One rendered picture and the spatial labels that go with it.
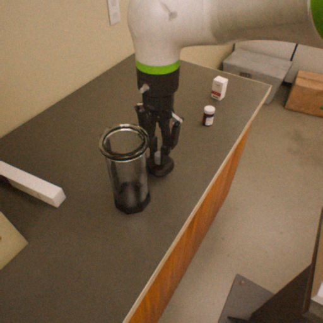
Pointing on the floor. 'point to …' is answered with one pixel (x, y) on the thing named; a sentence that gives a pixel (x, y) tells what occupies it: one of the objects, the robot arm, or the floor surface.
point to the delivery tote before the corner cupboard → (258, 68)
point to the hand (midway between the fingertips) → (159, 151)
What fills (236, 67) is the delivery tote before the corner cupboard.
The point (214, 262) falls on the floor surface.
